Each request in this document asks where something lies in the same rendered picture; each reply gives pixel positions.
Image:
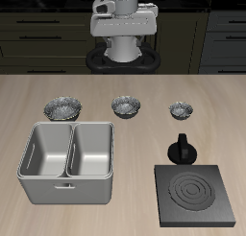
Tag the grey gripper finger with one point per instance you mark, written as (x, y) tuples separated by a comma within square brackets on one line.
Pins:
[(108, 42), (140, 40)]

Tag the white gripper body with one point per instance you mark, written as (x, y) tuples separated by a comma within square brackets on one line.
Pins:
[(123, 25)]

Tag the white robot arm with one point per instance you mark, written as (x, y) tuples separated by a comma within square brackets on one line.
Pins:
[(123, 49)]

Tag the medium grey bowl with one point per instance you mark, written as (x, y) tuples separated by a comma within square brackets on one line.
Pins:
[(126, 106)]

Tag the small grey bowl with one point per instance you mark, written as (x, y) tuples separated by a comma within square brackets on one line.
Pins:
[(181, 110)]

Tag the large grey bowl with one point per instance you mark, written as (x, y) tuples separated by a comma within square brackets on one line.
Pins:
[(62, 108)]

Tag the dark olive kitchen cupboard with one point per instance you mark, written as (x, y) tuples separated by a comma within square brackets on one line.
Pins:
[(48, 51)]

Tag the black kitchen countertop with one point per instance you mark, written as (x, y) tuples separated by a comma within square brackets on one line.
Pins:
[(48, 0)]

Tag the dark grey kitchen cupboard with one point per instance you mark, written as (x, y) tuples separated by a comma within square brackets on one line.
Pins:
[(224, 44)]

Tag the round black knob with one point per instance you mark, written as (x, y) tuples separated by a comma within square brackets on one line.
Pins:
[(182, 152)]

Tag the white two-bin basket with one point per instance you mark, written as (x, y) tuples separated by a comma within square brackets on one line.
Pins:
[(67, 190)]

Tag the dark grey stove plate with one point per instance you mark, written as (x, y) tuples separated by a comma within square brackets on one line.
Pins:
[(192, 192)]

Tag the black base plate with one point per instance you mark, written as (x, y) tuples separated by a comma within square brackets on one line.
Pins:
[(96, 63)]

